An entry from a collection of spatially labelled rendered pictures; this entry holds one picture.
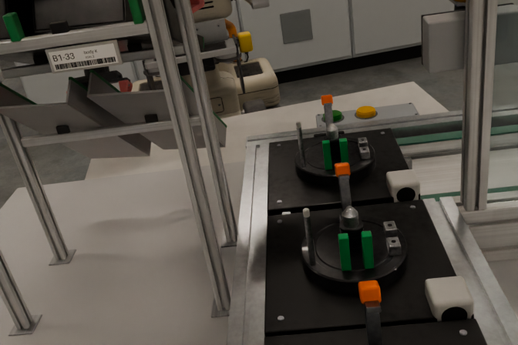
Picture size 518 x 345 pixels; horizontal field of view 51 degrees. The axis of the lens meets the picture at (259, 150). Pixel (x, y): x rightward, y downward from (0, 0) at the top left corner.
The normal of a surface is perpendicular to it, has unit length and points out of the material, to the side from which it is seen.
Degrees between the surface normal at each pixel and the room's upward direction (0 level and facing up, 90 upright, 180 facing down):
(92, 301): 0
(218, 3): 98
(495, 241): 90
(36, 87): 90
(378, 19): 90
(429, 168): 0
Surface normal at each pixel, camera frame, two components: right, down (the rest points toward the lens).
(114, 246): -0.15, -0.88
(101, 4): -0.24, 0.06
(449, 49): -0.03, 0.47
